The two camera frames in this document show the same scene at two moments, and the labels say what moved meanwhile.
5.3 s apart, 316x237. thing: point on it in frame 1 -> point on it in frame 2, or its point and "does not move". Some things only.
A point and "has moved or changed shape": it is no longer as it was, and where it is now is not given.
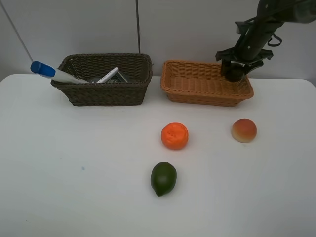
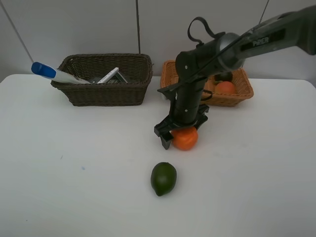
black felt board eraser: [117, 78] does not move
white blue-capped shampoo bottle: [45, 70] does not move
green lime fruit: [163, 177] does not move
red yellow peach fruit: [244, 130] -> [224, 88]
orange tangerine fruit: [175, 136] has moved or changed shape
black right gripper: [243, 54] -> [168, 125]
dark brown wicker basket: [114, 79] does not move
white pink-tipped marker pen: [105, 78] does not move
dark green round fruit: [234, 72] -> [226, 76]
